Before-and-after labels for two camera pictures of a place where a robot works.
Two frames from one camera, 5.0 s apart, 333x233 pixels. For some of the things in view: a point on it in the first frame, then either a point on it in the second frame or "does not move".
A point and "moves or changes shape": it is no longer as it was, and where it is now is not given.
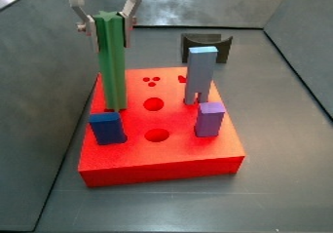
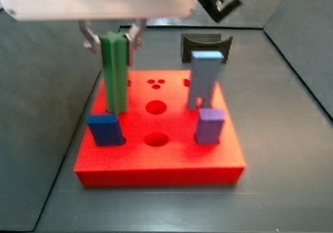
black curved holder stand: x=205 y=40 does not move
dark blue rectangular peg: x=106 y=127 does not move
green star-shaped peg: x=109 y=26 moves or changes shape
